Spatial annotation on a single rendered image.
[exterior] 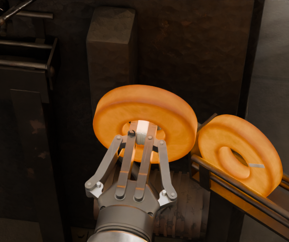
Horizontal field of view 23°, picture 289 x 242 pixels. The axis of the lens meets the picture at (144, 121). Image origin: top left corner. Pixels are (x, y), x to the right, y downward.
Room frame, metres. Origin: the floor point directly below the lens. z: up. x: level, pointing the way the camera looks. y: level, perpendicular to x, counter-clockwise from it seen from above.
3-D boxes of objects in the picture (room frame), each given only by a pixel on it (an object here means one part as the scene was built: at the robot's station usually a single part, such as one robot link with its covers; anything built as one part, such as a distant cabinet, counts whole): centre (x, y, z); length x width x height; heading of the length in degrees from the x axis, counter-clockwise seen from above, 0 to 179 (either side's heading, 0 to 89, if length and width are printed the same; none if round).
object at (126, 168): (0.58, 0.03, 0.84); 0.11 x 0.01 x 0.04; 173
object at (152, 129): (0.64, -0.02, 0.84); 0.05 x 0.03 x 0.01; 171
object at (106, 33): (0.93, 0.06, 0.68); 0.11 x 0.08 x 0.24; 172
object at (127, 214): (0.51, 0.02, 0.84); 0.09 x 0.08 x 0.07; 171
